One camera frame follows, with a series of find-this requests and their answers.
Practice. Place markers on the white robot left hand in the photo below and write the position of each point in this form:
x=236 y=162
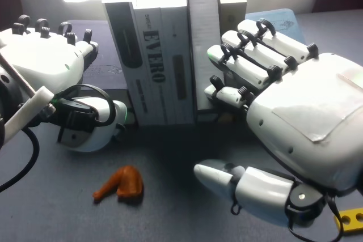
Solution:
x=42 y=52

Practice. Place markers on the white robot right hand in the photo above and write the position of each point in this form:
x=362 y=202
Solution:
x=306 y=106

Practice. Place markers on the blue textured book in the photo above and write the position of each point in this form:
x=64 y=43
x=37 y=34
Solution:
x=278 y=19

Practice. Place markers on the grey spine book with dot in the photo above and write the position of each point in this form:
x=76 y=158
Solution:
x=173 y=63

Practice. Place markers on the yellow two-hole rectangular block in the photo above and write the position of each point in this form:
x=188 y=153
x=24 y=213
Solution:
x=354 y=223

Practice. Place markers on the grey table cloth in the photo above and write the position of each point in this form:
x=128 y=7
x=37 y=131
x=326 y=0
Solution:
x=181 y=182

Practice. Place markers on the brown toy chicken leg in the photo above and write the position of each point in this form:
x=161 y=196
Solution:
x=127 y=181

